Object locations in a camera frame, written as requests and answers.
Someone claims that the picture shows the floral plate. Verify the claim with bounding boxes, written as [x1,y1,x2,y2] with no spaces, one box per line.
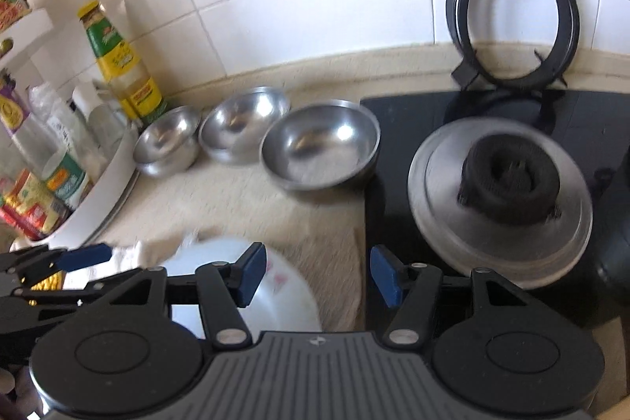
[163,237,321,340]

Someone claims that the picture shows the steel bowl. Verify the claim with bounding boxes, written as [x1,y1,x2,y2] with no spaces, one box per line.
[198,86,291,165]

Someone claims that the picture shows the yellow chenille mat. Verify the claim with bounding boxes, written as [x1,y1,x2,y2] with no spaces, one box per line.
[31,271,65,291]

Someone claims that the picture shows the clear plastic bag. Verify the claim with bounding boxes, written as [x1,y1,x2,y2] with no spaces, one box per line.
[28,82,108,181]

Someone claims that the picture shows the purple label clear bottle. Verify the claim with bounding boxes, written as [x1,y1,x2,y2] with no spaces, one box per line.
[0,80,95,212]

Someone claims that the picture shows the white towel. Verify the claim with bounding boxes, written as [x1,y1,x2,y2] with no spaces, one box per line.
[64,222,364,336]

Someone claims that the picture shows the black stove pan support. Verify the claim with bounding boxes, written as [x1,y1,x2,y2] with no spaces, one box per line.
[445,0,581,92]

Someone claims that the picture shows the steel bowl stove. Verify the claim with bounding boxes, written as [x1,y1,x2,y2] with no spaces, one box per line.
[259,99,381,195]

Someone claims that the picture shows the white turntable tray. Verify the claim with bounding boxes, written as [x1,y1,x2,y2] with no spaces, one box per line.
[11,124,139,250]

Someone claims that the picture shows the steel bowl tray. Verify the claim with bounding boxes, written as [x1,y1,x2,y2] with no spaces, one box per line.
[132,105,201,178]

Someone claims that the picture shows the white spray bottle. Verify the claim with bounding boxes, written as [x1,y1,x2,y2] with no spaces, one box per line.
[72,82,126,155]

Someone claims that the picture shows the stove burner with steel ring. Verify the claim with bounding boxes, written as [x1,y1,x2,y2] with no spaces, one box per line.
[407,117,593,289]

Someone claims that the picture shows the green yellow oyster sauce bottle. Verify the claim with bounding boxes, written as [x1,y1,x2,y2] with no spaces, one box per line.
[77,0,168,127]

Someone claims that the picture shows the black gas stove top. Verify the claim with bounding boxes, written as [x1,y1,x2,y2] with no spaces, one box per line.
[364,89,629,326]

